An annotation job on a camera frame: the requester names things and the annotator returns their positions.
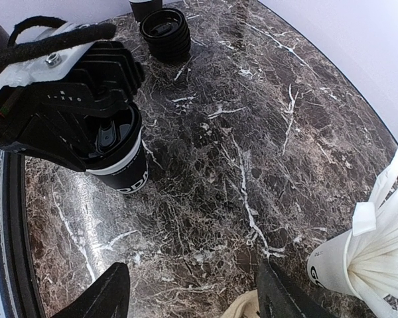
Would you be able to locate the white cup holding straws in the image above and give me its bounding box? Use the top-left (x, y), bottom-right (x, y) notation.
top-left (307, 229), bottom-right (362, 300)

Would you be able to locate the brown cardboard cup carrier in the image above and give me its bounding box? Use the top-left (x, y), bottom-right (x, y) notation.
top-left (221, 290), bottom-right (259, 318)

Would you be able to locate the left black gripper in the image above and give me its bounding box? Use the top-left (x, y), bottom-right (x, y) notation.
top-left (0, 84), bottom-right (133, 171)

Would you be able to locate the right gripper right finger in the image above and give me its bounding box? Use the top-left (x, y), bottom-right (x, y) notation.
top-left (257, 260), bottom-right (333, 318)

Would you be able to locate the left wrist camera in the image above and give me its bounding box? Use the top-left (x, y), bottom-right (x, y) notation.
top-left (0, 16), bottom-right (145, 99)

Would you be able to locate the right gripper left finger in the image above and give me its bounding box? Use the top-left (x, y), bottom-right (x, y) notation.
top-left (53, 262), bottom-right (130, 318)

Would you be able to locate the stack of paper cups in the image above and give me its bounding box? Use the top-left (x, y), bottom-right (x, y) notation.
top-left (129, 0), bottom-right (163, 23)

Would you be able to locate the black front table rail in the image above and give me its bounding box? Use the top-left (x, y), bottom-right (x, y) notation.
top-left (2, 153), bottom-right (45, 317)

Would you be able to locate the stack of black lids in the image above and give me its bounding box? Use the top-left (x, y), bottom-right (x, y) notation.
top-left (140, 8), bottom-right (191, 64)

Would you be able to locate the black paper coffee cup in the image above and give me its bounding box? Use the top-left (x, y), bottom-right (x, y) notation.
top-left (86, 132), bottom-right (149, 194)

